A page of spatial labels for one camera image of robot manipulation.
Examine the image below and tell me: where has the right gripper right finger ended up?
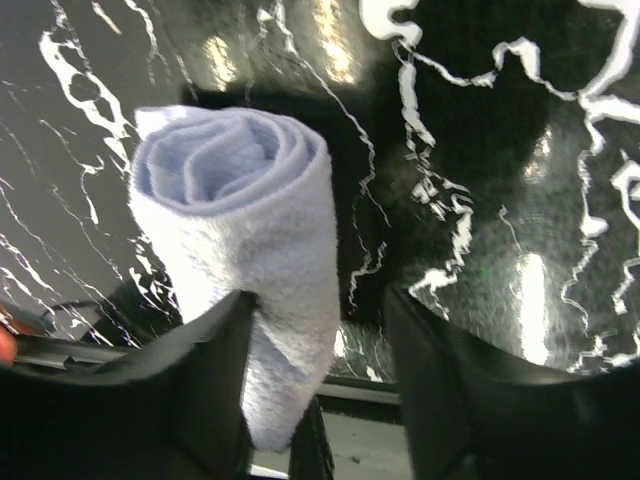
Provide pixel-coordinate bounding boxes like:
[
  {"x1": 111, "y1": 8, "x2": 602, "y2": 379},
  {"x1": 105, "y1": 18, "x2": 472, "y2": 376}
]
[{"x1": 384, "y1": 287, "x2": 639, "y2": 479}]

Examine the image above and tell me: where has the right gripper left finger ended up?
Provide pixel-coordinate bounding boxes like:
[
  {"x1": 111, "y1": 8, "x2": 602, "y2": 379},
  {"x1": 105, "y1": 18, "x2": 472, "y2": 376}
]
[{"x1": 1, "y1": 292, "x2": 255, "y2": 479}]

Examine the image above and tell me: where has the white towel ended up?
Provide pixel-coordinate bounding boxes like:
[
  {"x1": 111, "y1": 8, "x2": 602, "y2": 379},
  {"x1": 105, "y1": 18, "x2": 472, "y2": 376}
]
[{"x1": 129, "y1": 105, "x2": 341, "y2": 451}]

